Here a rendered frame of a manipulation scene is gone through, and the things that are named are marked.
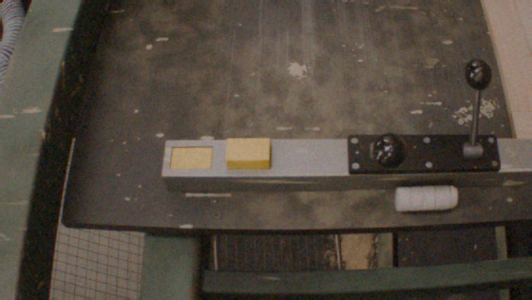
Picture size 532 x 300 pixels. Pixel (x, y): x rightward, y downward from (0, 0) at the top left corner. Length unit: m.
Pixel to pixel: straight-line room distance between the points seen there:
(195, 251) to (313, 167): 0.18
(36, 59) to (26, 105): 0.08
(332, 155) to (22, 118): 0.40
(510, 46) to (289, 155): 0.39
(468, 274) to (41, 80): 0.63
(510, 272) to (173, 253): 0.45
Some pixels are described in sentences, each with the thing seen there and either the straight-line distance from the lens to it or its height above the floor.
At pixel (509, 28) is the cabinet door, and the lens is 0.98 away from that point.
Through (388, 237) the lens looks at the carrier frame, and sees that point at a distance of 1.99.
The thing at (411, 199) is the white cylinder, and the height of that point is 1.45.
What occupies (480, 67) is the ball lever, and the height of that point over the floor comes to 1.45.
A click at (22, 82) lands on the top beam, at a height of 1.93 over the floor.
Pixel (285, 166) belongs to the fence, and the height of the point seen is 1.59.
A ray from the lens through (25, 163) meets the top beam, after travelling 0.79.
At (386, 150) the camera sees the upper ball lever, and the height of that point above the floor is 1.56.
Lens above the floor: 1.90
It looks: 22 degrees down
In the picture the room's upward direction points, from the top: 74 degrees counter-clockwise
